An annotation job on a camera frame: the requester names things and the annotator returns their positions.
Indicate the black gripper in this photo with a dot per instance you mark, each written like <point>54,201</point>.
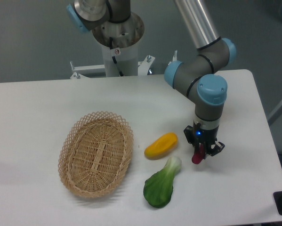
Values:
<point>197,135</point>

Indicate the purple red sweet potato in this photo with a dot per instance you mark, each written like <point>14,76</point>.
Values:
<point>199,154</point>

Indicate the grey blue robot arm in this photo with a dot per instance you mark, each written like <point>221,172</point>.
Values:
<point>198,80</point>

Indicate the yellow mango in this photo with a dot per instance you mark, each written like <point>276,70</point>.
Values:
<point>162,146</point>

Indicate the green bok choy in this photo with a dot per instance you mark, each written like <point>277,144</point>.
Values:
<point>158,187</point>

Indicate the woven wicker basket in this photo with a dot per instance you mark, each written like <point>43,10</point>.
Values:
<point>96,155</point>

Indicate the white metal base frame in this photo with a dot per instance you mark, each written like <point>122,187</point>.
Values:
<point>144,68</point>

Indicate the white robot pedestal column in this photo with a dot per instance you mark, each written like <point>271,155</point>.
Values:
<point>119,44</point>

